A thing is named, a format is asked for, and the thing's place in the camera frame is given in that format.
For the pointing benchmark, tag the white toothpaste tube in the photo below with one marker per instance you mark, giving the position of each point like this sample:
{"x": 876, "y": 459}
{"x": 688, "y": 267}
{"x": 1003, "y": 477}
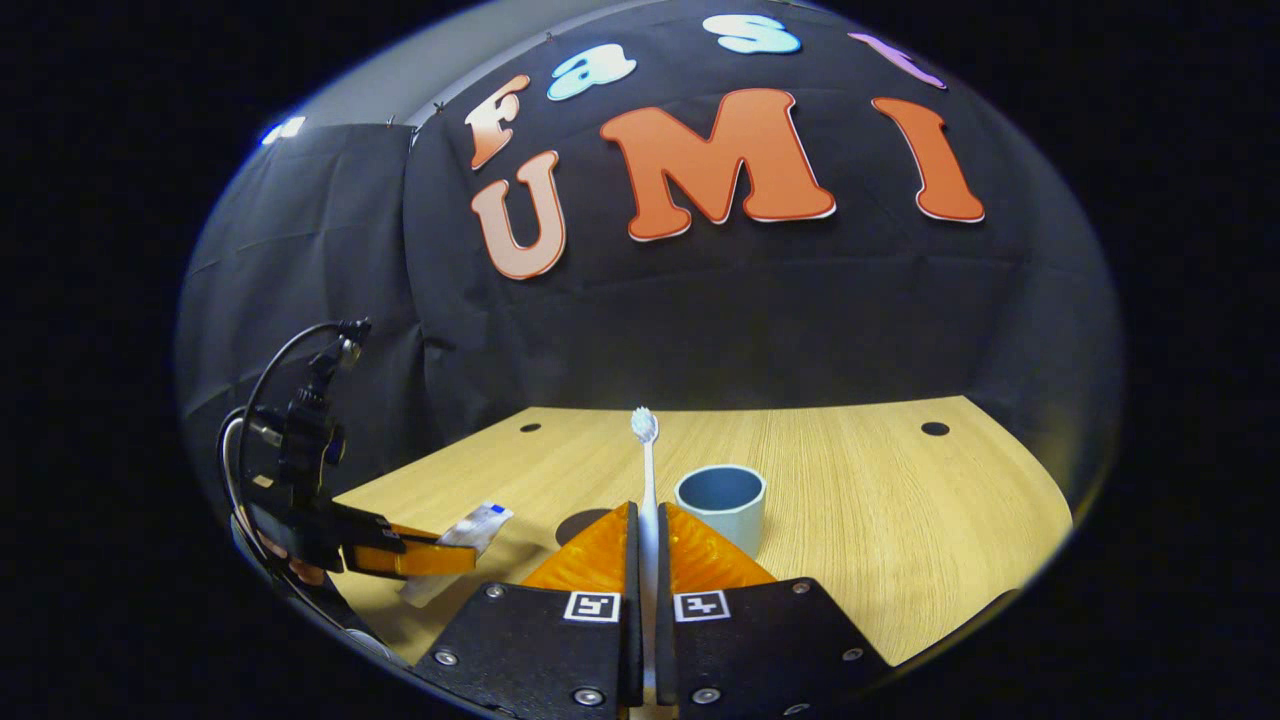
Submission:
{"x": 480, "y": 522}

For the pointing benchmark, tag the black backdrop cloth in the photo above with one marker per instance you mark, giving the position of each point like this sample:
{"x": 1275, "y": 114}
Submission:
{"x": 750, "y": 320}

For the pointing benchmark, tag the white toothbrush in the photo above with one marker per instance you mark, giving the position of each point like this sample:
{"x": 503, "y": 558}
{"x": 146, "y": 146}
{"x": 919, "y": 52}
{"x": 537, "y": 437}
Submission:
{"x": 649, "y": 480}

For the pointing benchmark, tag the dark round coaster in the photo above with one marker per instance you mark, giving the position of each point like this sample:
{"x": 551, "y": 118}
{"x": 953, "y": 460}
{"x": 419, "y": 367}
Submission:
{"x": 580, "y": 522}

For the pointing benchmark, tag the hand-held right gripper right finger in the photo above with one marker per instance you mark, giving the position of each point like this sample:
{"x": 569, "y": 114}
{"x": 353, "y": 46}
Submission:
{"x": 760, "y": 650}

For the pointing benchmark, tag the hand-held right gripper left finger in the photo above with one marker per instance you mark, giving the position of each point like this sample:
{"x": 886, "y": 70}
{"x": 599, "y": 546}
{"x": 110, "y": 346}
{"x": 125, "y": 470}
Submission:
{"x": 540, "y": 650}

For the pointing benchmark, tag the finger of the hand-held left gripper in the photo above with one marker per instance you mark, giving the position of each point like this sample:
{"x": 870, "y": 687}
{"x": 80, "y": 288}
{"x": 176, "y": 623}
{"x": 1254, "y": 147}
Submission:
{"x": 430, "y": 560}
{"x": 410, "y": 535}

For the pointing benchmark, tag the ceiling light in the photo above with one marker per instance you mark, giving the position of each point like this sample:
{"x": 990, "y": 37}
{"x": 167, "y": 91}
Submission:
{"x": 284, "y": 130}

